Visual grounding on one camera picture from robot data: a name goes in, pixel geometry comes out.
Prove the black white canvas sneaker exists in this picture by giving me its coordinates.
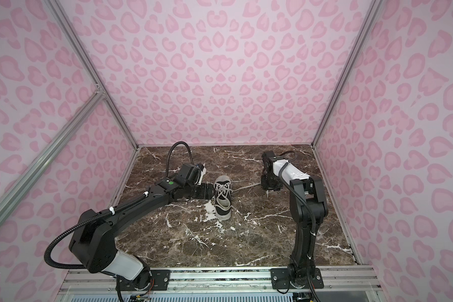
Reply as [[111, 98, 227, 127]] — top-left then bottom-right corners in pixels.
[[213, 175, 232, 221]]

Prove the white shoelace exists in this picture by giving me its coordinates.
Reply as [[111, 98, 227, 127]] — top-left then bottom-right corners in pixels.
[[214, 180, 260, 215]]

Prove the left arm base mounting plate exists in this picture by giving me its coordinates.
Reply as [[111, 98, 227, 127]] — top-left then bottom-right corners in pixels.
[[116, 269, 171, 291]]

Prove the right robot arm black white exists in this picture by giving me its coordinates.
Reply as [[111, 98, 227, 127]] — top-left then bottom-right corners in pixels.
[[260, 152, 328, 289]]

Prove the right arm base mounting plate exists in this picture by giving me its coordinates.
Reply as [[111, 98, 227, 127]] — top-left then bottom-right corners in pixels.
[[269, 268, 325, 290]]

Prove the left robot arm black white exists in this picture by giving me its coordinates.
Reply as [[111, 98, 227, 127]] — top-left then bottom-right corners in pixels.
[[44, 178, 215, 288]]

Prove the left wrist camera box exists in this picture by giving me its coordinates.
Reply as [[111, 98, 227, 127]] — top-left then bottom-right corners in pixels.
[[174, 163, 206, 186]]

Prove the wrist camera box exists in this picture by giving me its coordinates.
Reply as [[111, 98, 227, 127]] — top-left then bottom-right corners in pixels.
[[174, 163, 206, 186], [262, 151, 276, 175]]

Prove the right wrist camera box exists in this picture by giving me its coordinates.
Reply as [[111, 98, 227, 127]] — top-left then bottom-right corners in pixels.
[[262, 151, 276, 175]]

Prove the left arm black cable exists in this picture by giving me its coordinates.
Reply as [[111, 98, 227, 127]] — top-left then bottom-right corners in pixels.
[[165, 141, 194, 178]]

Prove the aluminium front rail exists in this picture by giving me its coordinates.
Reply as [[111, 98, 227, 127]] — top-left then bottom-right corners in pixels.
[[55, 266, 386, 301]]

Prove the right corner aluminium post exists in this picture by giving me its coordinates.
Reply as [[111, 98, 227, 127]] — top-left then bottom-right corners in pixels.
[[311, 0, 385, 149]]

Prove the corner aluminium post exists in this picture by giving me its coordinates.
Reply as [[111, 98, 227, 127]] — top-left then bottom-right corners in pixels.
[[45, 0, 140, 151], [311, 0, 385, 149]]

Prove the diagonal aluminium frame bar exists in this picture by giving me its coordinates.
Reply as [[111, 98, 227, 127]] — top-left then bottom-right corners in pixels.
[[0, 89, 104, 228]]

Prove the left corner aluminium post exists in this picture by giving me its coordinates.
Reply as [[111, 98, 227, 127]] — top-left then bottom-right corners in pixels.
[[45, 0, 140, 151]]

